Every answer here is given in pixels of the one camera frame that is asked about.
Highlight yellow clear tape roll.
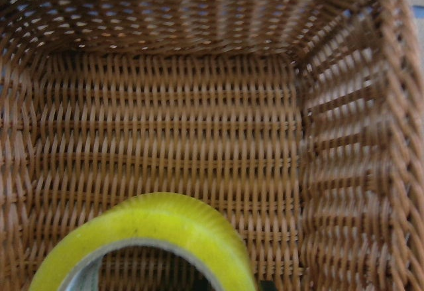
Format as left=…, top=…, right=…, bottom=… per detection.
left=29, top=192, right=258, bottom=290

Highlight brown wicker basket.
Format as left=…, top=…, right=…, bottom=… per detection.
left=1, top=0, right=423, bottom=290

